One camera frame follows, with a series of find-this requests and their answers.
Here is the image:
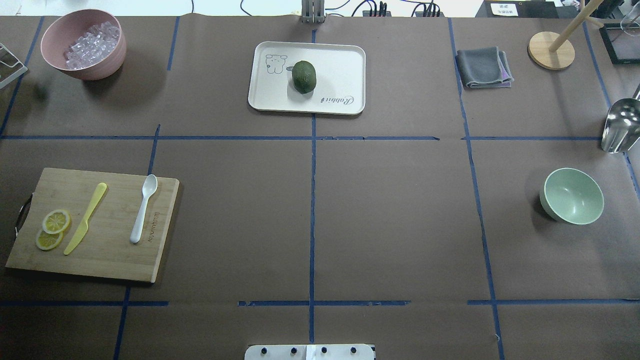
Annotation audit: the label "green bowl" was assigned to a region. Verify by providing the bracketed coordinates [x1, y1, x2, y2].
[539, 167, 605, 225]

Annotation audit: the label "white plastic spoon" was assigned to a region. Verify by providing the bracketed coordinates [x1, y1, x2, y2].
[129, 174, 158, 244]

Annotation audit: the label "pink bowl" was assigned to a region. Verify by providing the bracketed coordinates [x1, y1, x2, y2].
[39, 9, 127, 81]

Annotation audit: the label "green avocado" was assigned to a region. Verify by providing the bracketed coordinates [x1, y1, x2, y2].
[291, 60, 317, 94]

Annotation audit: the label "white rabbit tray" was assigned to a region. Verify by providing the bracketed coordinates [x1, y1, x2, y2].
[247, 41, 366, 116]

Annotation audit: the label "black power strip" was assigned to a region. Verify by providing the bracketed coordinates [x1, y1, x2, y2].
[352, 0, 445, 18]

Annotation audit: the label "grey folded cloth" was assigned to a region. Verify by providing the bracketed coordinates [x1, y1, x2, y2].
[455, 47, 515, 89]

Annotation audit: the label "yellow plastic knife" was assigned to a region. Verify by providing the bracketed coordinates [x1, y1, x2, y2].
[63, 182, 108, 256]

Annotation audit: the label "wooden mug tree stand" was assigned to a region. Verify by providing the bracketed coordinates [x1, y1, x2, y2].
[527, 0, 604, 71]

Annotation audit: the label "clear ice cubes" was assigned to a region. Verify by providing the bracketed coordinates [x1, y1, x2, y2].
[64, 21, 121, 70]

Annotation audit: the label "upper lemon slice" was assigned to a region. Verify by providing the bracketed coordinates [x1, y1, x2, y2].
[41, 209, 71, 235]

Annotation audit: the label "lemon slice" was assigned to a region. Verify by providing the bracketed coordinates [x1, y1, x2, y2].
[41, 209, 71, 235]
[35, 229, 64, 251]

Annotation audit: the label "black box with label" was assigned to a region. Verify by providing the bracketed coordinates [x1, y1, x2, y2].
[475, 0, 559, 19]

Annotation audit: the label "lower lemon slice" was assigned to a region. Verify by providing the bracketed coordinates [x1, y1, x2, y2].
[35, 229, 64, 251]

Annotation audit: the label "metal scoop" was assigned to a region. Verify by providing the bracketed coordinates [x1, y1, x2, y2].
[600, 87, 640, 154]

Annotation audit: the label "black glass tray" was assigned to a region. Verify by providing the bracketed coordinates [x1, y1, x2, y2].
[599, 22, 640, 65]

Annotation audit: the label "aluminium frame post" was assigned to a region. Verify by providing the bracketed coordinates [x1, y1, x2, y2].
[301, 0, 327, 24]

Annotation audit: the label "white pillar base plate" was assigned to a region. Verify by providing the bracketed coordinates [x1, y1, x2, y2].
[244, 343, 377, 360]

